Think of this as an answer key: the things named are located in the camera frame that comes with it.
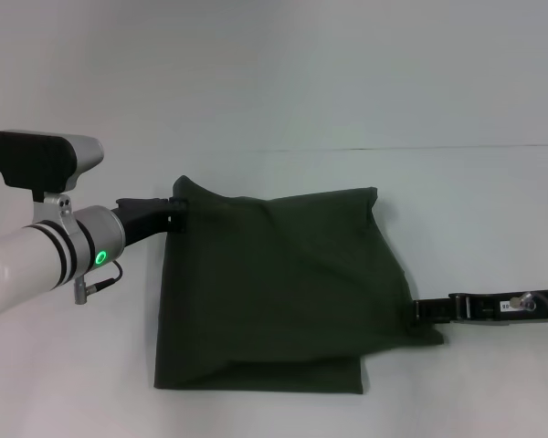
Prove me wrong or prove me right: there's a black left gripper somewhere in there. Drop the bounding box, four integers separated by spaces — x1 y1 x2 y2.
111 195 191 251

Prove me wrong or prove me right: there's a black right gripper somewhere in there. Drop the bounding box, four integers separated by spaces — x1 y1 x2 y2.
411 288 548 329

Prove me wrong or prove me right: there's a dark green shirt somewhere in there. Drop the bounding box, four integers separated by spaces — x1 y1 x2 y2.
153 174 447 396

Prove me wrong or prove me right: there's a left arm gripper cable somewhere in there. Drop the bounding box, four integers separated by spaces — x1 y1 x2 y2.
73 259 124 306

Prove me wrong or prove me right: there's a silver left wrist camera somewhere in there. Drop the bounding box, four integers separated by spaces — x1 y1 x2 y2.
0 130 106 219

